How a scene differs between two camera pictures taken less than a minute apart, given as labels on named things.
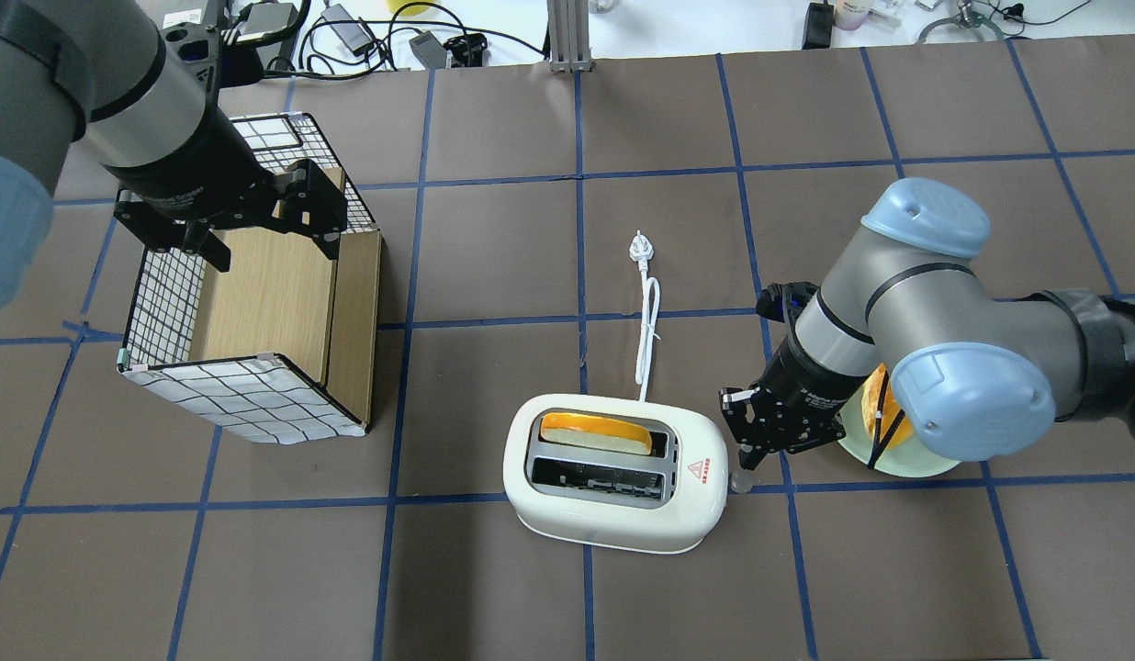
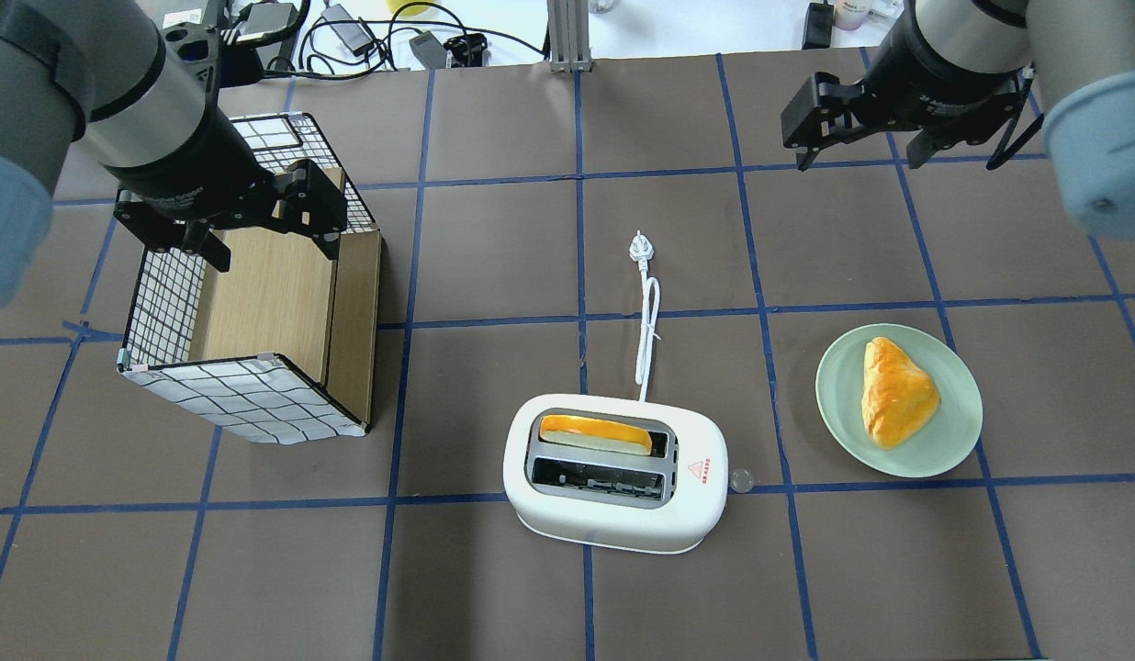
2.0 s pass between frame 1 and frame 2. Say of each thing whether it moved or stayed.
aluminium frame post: stayed
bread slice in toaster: stayed
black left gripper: moved
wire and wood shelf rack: stayed
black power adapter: stayed
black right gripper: moved
